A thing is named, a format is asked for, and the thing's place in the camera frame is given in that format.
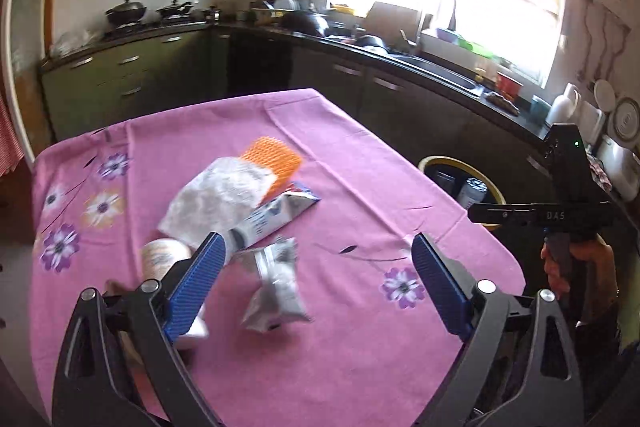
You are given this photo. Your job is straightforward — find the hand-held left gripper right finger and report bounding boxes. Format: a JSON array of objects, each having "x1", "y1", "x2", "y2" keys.
[{"x1": 411, "y1": 232, "x2": 586, "y2": 427}]

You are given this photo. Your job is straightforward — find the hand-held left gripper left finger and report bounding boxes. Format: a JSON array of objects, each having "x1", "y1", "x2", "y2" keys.
[{"x1": 51, "y1": 232, "x2": 228, "y2": 427}]

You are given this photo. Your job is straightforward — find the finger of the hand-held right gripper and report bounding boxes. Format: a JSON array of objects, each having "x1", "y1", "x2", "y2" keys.
[{"x1": 467, "y1": 202, "x2": 541, "y2": 228}]

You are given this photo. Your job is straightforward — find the round yellow-rimmed trash bin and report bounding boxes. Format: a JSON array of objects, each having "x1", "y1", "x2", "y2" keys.
[{"x1": 417, "y1": 155, "x2": 506, "y2": 230}]

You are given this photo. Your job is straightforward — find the silver foil wrapper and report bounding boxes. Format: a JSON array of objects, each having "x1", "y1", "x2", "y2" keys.
[{"x1": 234, "y1": 236, "x2": 313, "y2": 334}]

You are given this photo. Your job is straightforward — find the white plastic bag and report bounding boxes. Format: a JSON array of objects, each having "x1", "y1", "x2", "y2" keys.
[{"x1": 157, "y1": 157, "x2": 278, "y2": 248}]

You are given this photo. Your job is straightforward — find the orange foam fruit net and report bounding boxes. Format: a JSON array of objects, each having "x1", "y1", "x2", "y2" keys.
[{"x1": 240, "y1": 136, "x2": 304, "y2": 198}]

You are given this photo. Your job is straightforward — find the person's right forearm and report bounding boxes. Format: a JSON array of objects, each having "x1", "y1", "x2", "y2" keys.
[{"x1": 570, "y1": 297, "x2": 626, "y2": 358}]

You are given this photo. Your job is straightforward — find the person's right hand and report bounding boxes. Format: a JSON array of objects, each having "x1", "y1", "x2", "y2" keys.
[{"x1": 541, "y1": 239, "x2": 616, "y2": 308}]

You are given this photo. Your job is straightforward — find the white jug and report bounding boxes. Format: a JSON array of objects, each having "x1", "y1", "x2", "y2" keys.
[{"x1": 546, "y1": 83, "x2": 582, "y2": 128}]

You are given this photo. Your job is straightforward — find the patterned plate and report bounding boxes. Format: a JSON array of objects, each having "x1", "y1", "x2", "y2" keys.
[{"x1": 612, "y1": 99, "x2": 640, "y2": 140}]

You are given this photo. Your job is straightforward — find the white plate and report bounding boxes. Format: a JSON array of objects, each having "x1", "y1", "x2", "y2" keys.
[{"x1": 594, "y1": 79, "x2": 617, "y2": 112}]

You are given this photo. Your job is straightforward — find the dark cloth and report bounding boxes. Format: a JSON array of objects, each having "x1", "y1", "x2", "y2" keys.
[{"x1": 485, "y1": 91, "x2": 521, "y2": 115}]

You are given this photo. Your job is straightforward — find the red paper cup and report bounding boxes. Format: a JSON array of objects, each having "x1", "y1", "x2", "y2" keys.
[{"x1": 496, "y1": 72, "x2": 523, "y2": 100}]

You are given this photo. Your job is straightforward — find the black countertop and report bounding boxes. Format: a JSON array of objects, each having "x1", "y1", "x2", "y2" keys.
[{"x1": 210, "y1": 19, "x2": 551, "y2": 140}]

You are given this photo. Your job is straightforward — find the pink floral tablecloth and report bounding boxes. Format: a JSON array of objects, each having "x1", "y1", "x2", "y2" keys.
[{"x1": 27, "y1": 88, "x2": 526, "y2": 427}]

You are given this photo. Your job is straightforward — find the steel sink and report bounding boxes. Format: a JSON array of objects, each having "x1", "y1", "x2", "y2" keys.
[{"x1": 395, "y1": 52, "x2": 481, "y2": 92}]

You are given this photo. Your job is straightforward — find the green plastic items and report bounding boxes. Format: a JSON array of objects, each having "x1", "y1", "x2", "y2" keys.
[{"x1": 437, "y1": 27, "x2": 496, "y2": 58}]

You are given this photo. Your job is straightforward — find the dark lower cabinets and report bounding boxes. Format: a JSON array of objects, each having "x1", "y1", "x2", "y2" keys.
[{"x1": 210, "y1": 27, "x2": 566, "y2": 228}]

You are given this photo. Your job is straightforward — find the steel sink faucet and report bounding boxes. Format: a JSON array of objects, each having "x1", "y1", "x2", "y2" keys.
[{"x1": 415, "y1": 9, "x2": 437, "y2": 52}]

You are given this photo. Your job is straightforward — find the gooseneck faucet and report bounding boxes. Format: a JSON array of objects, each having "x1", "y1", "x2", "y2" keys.
[{"x1": 435, "y1": 0, "x2": 458, "y2": 30}]

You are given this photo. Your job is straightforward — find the black pot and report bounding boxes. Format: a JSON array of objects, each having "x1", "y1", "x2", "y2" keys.
[{"x1": 352, "y1": 34, "x2": 388, "y2": 52}]

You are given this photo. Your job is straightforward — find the green lower cabinets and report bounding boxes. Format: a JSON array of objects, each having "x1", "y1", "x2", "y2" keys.
[{"x1": 40, "y1": 24, "x2": 216, "y2": 142}]

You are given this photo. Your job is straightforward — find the wooden cutting board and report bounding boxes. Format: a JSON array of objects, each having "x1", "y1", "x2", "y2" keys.
[{"x1": 361, "y1": 1, "x2": 423, "y2": 38}]

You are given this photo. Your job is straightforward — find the gas stove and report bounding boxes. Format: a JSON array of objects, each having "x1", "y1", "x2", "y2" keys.
[{"x1": 102, "y1": 19, "x2": 208, "y2": 38}]

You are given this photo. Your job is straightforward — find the plastic bags on counter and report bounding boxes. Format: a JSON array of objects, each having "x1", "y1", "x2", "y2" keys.
[{"x1": 50, "y1": 29, "x2": 103, "y2": 58}]

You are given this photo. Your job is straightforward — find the black lidded pan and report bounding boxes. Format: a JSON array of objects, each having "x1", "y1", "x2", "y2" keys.
[{"x1": 156, "y1": 0, "x2": 193, "y2": 20}]

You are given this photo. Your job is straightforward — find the black wok without lid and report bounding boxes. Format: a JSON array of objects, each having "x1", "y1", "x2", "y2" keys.
[{"x1": 279, "y1": 9, "x2": 331, "y2": 35}]

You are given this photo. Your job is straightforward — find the black lidded wok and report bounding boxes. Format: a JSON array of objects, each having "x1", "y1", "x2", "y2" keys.
[{"x1": 105, "y1": 0, "x2": 149, "y2": 28}]

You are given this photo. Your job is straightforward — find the dish rack with plates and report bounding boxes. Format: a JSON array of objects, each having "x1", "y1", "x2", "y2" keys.
[{"x1": 250, "y1": 0, "x2": 313, "y2": 25}]

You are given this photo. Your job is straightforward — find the sliding glass door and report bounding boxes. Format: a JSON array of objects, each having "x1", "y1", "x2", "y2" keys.
[{"x1": 0, "y1": 0, "x2": 56, "y2": 168}]

